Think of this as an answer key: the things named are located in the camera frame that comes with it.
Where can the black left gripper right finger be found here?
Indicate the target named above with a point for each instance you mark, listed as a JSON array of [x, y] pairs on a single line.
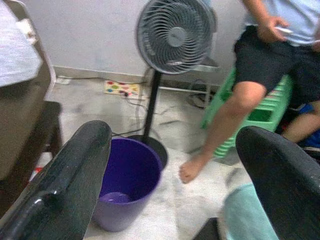
[[287, 187]]

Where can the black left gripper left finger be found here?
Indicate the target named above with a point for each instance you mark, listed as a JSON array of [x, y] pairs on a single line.
[[62, 187]]

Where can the white handheld controller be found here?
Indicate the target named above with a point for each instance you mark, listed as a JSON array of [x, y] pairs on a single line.
[[283, 30]]

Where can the teal blanket with colourful shapes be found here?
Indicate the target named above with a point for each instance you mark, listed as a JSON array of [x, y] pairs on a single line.
[[245, 217]]

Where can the purple plastic bin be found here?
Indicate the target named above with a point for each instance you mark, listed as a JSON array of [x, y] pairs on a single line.
[[135, 170]]

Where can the green plastic stool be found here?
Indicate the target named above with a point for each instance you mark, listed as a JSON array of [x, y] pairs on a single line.
[[262, 115]]

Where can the brown side table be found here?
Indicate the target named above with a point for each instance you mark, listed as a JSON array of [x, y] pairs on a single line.
[[22, 120]]

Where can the blue bag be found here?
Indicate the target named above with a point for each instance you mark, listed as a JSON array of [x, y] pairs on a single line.
[[306, 111]]

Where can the person in blue shirt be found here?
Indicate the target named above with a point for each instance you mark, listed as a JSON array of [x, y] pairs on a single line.
[[270, 55]]

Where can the grey white cloth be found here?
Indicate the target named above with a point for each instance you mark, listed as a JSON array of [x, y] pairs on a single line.
[[15, 55]]

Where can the grey standing fan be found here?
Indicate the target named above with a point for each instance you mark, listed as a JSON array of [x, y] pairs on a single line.
[[175, 37]]

